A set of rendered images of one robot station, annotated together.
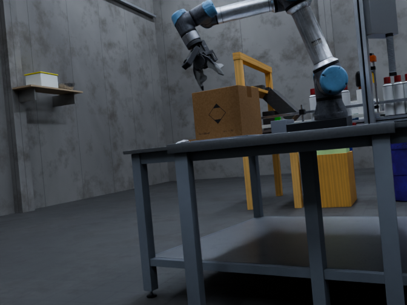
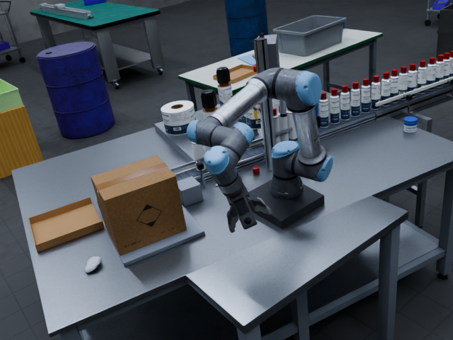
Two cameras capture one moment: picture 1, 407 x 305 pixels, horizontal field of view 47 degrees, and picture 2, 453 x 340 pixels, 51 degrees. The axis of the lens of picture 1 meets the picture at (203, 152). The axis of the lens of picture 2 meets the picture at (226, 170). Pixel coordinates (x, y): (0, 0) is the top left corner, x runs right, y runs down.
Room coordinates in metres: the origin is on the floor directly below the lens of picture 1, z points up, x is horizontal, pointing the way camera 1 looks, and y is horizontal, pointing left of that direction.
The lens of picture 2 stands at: (1.34, 1.09, 2.03)
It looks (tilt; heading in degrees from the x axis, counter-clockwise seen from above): 28 degrees down; 303
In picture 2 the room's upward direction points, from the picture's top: 8 degrees counter-clockwise
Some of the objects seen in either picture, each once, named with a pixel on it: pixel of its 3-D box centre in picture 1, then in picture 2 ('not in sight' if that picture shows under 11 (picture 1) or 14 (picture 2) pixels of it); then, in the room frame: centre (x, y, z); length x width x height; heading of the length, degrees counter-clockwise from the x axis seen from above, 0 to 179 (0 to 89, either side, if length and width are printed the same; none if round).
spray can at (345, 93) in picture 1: (345, 102); not in sight; (2.55, -0.80, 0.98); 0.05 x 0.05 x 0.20
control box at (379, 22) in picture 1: (376, 17); (267, 59); (2.35, -0.94, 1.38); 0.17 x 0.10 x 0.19; 112
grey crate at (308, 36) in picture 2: not in sight; (310, 35); (3.00, -3.15, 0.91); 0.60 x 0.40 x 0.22; 70
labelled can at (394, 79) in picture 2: not in sight; (394, 86); (1.93, -1.73, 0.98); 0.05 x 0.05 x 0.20
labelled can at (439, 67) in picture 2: not in sight; (439, 71); (1.72, -2.04, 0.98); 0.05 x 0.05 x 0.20
